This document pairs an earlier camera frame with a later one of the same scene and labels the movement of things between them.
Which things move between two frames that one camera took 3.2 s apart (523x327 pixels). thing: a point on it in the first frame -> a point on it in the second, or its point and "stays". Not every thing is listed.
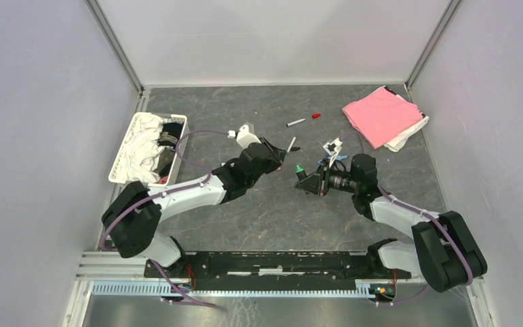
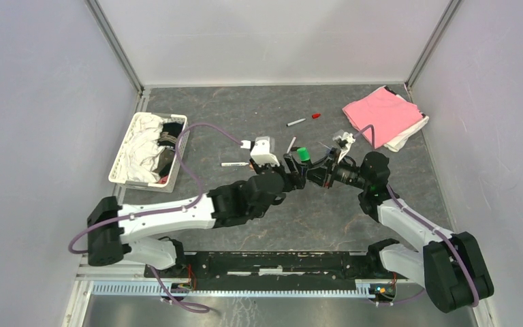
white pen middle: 291,144 stays
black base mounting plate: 270,271 stays
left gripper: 276,157 -> 293,180
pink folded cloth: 381,116 stays
